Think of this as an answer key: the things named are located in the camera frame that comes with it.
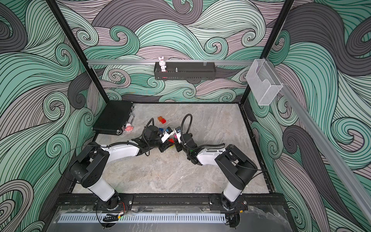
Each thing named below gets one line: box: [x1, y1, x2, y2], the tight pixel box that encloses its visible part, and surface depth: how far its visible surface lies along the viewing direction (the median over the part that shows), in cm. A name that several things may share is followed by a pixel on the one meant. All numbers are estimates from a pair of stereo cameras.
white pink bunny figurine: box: [158, 56, 167, 73], surface depth 91 cm
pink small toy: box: [125, 122, 134, 132], surface depth 105 cm
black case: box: [92, 100, 135, 135], surface depth 106 cm
